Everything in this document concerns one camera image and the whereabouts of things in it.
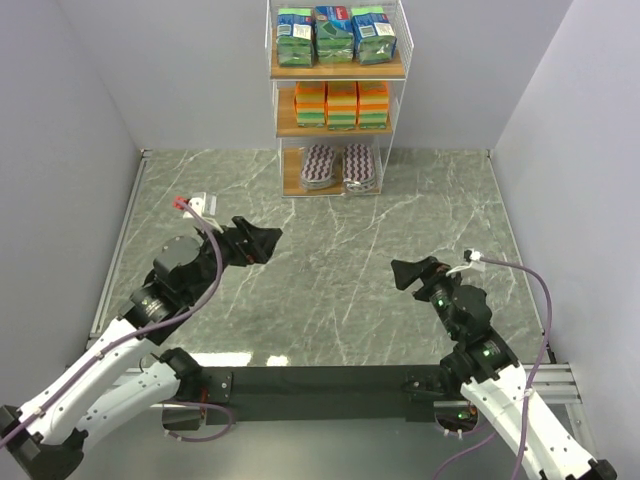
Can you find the purple wavy sponge pack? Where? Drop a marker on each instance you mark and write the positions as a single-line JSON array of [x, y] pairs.
[[318, 167], [358, 169]]

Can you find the top wooden shelf board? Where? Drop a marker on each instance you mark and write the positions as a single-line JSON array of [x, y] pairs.
[[394, 70]]

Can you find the left aluminium rail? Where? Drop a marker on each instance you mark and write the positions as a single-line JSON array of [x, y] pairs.
[[100, 316]]

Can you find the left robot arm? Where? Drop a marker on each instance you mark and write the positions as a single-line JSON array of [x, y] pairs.
[[49, 435]]

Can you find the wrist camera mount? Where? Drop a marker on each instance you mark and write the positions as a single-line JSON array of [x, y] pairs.
[[473, 264], [203, 204]]

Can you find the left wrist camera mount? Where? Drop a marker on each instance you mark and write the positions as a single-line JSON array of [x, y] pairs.
[[203, 204]]

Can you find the black base beam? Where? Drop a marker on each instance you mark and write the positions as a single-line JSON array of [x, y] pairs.
[[419, 393]]

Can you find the aluminium rail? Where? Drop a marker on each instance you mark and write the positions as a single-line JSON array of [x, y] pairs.
[[554, 380], [100, 316]]

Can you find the right aluminium rail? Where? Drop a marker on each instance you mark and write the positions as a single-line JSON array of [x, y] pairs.
[[554, 380]]

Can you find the blue green sponge pack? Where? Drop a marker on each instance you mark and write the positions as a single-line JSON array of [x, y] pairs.
[[334, 35], [295, 37], [375, 39]]

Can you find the middle wooden shelf board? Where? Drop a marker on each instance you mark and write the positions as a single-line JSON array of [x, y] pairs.
[[287, 127]]

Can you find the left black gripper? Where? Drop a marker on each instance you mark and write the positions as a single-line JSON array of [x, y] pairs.
[[242, 240]]

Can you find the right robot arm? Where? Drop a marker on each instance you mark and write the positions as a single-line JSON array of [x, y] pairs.
[[484, 371]]

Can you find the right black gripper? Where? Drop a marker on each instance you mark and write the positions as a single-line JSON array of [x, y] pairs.
[[426, 281]]

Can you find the orange sponge pack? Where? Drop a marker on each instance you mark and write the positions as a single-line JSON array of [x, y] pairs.
[[373, 104], [309, 103], [341, 105]]

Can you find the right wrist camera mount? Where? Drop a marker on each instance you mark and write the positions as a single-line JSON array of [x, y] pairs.
[[473, 264]]

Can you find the white wire shelf rack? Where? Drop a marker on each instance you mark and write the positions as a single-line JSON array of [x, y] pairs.
[[405, 46]]

